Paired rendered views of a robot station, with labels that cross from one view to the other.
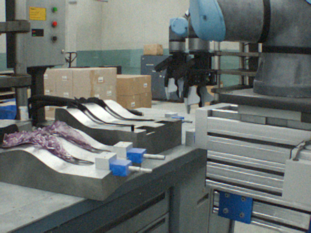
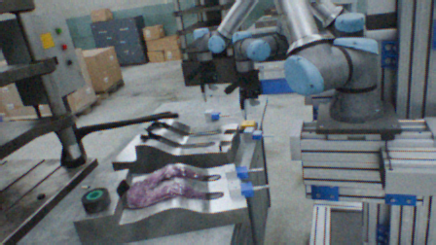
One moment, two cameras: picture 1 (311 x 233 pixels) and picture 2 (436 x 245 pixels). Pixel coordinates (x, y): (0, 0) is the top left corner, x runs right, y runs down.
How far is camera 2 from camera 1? 53 cm
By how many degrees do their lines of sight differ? 21
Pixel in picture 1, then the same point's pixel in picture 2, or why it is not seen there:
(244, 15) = (336, 77)
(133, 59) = (81, 28)
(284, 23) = (360, 73)
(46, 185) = (199, 226)
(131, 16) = not seen: outside the picture
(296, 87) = (371, 115)
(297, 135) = (375, 144)
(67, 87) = not seen: hidden behind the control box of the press
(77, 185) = (227, 217)
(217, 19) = (320, 85)
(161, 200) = not seen: hidden behind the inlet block
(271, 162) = (355, 162)
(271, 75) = (351, 109)
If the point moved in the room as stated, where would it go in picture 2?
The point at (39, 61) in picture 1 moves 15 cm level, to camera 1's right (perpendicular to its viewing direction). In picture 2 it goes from (63, 90) to (94, 84)
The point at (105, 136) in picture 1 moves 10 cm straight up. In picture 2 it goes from (197, 158) to (192, 135)
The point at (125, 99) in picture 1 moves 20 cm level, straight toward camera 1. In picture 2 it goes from (97, 77) to (99, 79)
